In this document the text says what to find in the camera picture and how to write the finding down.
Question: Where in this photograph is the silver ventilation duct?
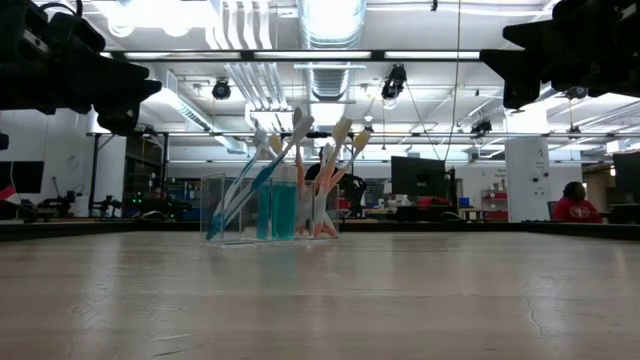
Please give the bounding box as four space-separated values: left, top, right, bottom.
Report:
297 0 369 126

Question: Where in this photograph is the black aluminium table frame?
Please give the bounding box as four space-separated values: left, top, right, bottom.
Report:
0 217 640 242

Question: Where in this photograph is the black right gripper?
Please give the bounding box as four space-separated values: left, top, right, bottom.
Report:
478 0 640 111

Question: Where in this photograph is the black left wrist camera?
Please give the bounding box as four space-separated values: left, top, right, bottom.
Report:
48 10 107 55

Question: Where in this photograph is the blue and white toothbrush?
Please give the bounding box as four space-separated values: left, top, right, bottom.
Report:
218 127 270 217
205 114 316 243

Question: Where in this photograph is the clear acrylic organizer holder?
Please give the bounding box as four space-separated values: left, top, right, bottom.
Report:
199 172 341 247

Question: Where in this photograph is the black overhead beam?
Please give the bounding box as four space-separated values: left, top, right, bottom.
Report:
99 48 484 63

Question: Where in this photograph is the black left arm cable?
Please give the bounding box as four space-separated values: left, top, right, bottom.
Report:
37 0 85 17

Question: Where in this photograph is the red shelf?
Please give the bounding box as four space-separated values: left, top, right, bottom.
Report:
479 188 509 222

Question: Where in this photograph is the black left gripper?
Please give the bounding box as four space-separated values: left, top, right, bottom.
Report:
0 0 164 137

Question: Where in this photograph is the black monitor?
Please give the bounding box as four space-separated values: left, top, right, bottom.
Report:
612 151 640 197
0 159 45 195
390 155 448 199

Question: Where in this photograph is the black background stand frame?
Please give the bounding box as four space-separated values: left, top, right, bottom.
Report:
87 130 356 219

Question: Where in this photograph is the person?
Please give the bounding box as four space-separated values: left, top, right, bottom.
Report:
303 149 369 217
144 185 174 219
551 181 604 225

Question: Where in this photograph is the black hanging camera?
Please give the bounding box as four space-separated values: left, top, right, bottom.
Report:
380 63 409 101

